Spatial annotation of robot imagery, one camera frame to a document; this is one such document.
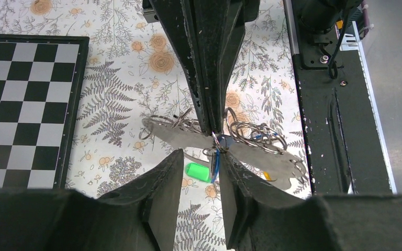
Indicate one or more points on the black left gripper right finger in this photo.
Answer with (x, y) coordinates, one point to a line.
(259, 216)

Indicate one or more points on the green tag key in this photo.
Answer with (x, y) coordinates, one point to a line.
(198, 171)

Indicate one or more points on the blue tag key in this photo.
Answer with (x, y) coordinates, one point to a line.
(219, 148)

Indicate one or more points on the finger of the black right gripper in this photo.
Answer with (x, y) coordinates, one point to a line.
(171, 15)
(222, 30)

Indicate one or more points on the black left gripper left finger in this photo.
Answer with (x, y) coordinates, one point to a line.
(140, 215)

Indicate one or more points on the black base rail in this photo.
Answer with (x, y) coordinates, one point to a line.
(345, 146)

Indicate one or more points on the black white chessboard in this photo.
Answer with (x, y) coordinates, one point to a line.
(40, 84)

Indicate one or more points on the floral table mat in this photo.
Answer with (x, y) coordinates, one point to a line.
(132, 72)

